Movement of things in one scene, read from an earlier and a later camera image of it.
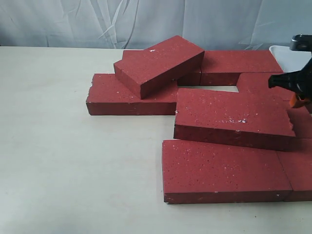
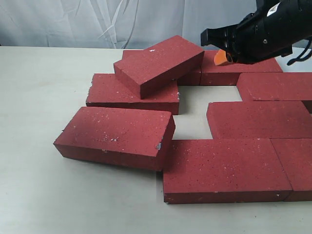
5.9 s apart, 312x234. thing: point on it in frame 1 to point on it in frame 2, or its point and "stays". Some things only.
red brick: (257, 84) stays
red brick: (147, 71) stays
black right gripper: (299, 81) to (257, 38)
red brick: (234, 118) to (122, 137)
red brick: (225, 68) stays
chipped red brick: (108, 95) stays
